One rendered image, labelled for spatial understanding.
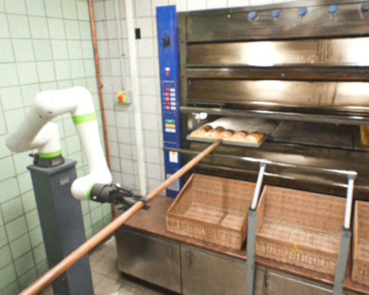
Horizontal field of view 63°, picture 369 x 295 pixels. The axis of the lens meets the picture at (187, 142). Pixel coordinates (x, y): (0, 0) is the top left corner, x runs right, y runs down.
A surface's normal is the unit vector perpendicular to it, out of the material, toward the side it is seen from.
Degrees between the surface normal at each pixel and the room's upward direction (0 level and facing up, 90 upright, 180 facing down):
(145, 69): 90
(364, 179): 71
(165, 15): 90
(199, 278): 90
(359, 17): 90
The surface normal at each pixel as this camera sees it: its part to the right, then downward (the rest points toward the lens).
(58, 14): 0.89, 0.11
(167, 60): -0.45, 0.27
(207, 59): -0.43, -0.07
